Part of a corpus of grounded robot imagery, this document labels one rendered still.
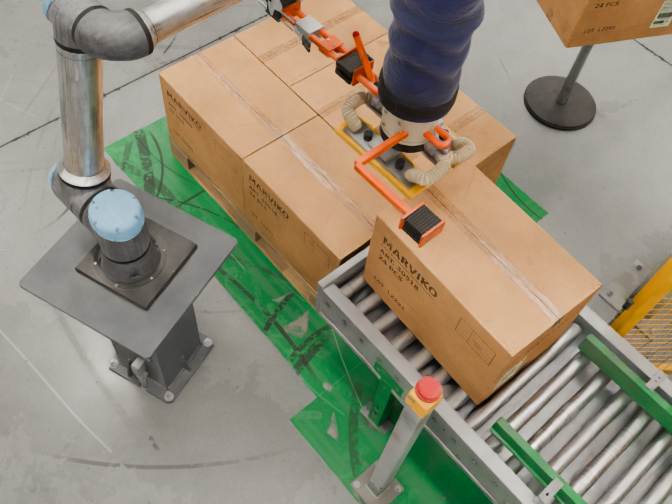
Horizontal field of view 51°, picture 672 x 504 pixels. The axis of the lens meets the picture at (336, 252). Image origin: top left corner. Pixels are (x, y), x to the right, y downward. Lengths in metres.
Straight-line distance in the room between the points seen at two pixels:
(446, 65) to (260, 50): 1.53
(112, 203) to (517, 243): 1.22
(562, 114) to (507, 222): 1.82
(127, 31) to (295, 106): 1.38
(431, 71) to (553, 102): 2.26
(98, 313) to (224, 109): 1.12
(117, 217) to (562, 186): 2.36
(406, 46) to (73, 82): 0.85
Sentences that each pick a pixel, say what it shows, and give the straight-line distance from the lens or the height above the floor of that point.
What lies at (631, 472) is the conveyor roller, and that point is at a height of 0.55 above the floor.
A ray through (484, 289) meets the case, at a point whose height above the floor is 0.95.
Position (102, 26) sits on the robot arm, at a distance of 1.76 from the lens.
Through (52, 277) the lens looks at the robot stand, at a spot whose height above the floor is 0.75.
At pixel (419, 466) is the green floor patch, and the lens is 2.87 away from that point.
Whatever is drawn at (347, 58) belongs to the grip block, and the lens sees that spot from 2.22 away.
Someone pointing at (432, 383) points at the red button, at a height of 1.04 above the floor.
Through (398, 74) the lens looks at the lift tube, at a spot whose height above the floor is 1.43.
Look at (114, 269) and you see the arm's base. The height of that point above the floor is 0.83.
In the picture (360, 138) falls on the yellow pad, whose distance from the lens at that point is 2.16.
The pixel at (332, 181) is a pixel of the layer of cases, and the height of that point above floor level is 0.54.
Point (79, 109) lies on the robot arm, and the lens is 1.99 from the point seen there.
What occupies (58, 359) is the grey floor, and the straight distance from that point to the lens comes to 3.09.
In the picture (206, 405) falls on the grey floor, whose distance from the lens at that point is 2.90.
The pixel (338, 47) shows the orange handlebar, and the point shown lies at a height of 1.22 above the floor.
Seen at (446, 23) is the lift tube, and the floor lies 1.64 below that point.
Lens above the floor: 2.72
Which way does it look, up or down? 58 degrees down
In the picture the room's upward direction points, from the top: 9 degrees clockwise
